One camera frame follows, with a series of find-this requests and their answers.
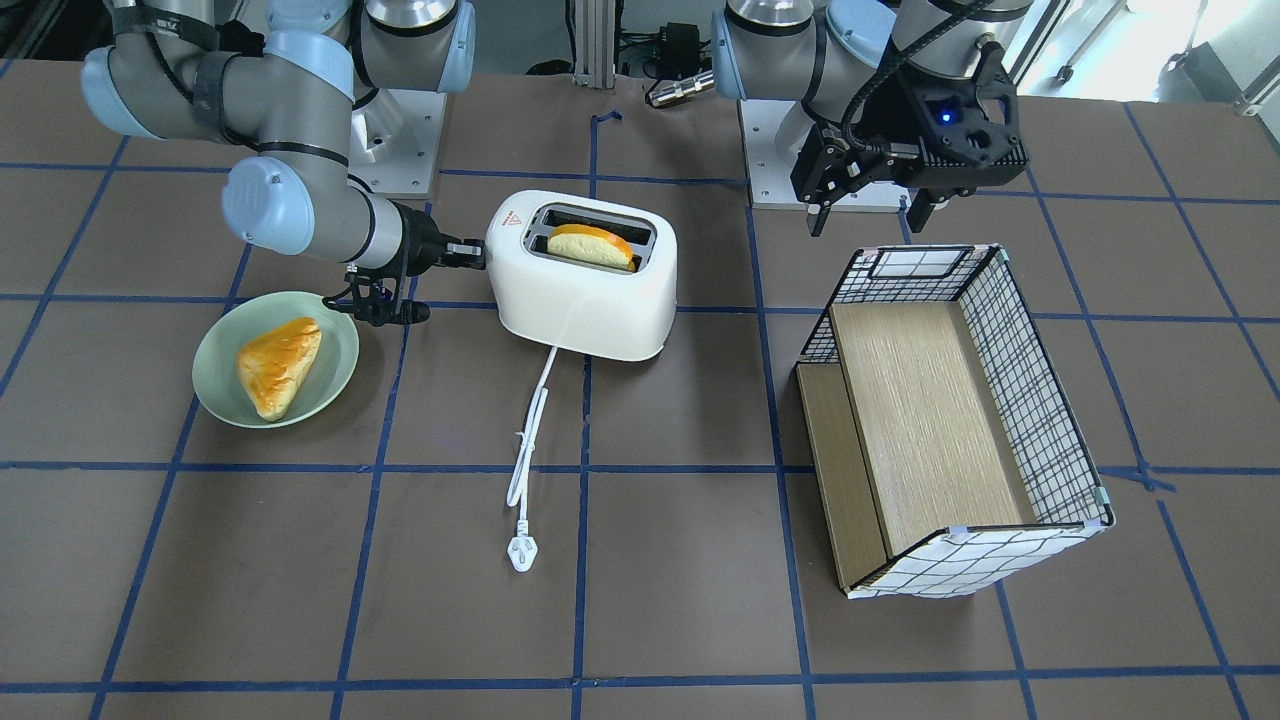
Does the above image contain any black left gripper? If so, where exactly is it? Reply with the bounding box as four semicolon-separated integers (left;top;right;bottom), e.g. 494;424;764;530
790;45;1029;238

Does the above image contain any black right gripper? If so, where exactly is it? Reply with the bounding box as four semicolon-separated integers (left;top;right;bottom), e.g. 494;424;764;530
323;200;486;327

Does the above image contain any white toaster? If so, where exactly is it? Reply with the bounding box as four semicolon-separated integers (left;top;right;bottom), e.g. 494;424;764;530
485;190;678;363

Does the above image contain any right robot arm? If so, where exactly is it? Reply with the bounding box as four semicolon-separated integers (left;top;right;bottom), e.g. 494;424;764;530
81;1;486;325

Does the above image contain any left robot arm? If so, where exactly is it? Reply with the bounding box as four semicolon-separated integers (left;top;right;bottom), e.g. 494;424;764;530
712;1;1030;237

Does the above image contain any bread slice in toaster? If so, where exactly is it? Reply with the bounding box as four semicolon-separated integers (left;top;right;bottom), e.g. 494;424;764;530
547;223;637;272

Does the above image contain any green plate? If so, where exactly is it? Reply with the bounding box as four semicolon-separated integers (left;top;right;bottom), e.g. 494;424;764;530
192;291;360;428

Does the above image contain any triangular pastry bread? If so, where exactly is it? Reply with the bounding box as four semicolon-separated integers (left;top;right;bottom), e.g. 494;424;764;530
236;316;323;421

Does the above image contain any silver cylindrical connector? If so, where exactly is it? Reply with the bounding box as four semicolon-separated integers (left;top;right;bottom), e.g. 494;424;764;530
644;70;716;109

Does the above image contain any white power cord with plug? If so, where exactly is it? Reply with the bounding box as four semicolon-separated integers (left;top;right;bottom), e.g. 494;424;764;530
504;346;557;574

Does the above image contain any wire basket with wooden shelf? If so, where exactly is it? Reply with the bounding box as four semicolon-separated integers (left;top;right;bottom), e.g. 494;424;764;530
795;245;1116;600

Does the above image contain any aluminium frame post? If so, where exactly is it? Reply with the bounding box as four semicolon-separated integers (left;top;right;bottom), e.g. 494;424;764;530
570;0;620;91

